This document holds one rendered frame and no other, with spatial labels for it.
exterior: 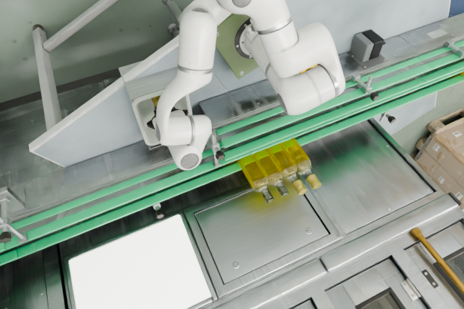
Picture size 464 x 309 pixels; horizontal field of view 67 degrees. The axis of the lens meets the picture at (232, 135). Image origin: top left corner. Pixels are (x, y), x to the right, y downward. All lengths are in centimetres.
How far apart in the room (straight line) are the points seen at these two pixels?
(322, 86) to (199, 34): 32
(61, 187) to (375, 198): 113
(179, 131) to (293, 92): 30
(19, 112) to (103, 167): 77
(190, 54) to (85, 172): 65
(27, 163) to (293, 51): 125
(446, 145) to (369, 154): 337
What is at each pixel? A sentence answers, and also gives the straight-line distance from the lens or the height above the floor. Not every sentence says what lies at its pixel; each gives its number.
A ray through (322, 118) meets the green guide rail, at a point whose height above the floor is 95.
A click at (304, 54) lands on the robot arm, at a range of 85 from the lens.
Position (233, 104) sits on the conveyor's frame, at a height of 82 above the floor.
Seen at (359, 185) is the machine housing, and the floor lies 116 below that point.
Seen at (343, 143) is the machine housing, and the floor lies 96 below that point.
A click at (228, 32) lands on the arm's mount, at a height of 81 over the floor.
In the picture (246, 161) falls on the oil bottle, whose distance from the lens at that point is 125.
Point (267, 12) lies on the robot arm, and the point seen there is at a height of 102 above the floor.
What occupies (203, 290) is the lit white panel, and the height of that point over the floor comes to 128.
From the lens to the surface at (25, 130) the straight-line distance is 186.
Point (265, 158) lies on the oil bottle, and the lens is 126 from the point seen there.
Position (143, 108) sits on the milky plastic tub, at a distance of 119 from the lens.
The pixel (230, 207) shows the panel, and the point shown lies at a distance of 133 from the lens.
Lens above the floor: 161
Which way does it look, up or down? 35 degrees down
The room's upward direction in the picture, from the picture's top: 150 degrees clockwise
